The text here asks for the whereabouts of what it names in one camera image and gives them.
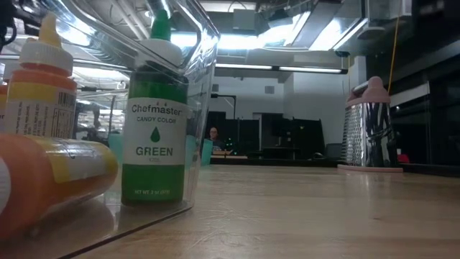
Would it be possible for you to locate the green food colour bottle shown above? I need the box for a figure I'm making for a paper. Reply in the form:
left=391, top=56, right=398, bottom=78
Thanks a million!
left=121, top=9, right=190, bottom=206

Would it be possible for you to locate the clear plastic bin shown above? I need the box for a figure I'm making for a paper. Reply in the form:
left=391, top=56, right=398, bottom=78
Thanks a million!
left=0, top=0, right=221, bottom=259

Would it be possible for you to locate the metal grater pink handle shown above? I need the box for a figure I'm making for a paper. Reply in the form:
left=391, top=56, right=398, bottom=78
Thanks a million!
left=337, top=76, right=404, bottom=173

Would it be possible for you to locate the yellow hanging cable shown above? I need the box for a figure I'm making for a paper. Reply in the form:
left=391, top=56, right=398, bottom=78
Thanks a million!
left=387, top=16, right=400, bottom=95

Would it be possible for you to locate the ceiling light bar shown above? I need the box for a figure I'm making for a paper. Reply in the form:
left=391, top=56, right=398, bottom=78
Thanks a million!
left=215, top=63, right=349, bottom=76

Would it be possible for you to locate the black gantry frame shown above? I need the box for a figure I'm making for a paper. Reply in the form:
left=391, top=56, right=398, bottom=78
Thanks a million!
left=211, top=93, right=237, bottom=119

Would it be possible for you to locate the orange-red food colour bottle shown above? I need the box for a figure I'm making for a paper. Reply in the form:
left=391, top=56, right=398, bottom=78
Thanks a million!
left=0, top=83, right=9, bottom=135

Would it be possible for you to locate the yellow food colour bottle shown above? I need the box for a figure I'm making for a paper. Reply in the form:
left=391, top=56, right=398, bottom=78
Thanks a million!
left=4, top=12, right=78, bottom=140
left=0, top=132, right=119, bottom=240

